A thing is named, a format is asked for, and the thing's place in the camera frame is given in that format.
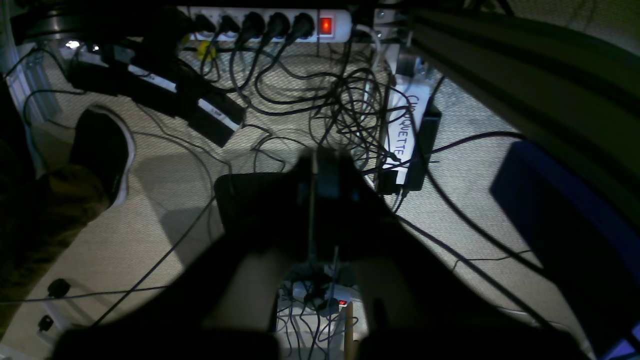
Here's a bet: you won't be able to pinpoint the black shoe white sole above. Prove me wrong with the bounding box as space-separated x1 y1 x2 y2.
69 104 136 208

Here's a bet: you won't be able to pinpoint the black power adapter bricks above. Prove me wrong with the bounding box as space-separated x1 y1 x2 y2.
59 40 246 148

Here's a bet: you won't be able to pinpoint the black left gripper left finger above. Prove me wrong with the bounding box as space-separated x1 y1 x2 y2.
55 150 317 360

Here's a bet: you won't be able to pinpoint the tangled black cables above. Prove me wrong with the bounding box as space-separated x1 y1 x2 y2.
200 40 401 171

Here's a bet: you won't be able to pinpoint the white power strip red switch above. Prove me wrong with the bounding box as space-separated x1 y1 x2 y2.
178 6 354 43

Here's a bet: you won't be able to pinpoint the black box with white label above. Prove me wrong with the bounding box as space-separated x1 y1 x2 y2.
374 75 442 195

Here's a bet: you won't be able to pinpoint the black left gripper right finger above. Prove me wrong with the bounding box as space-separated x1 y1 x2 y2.
316 148 586 360

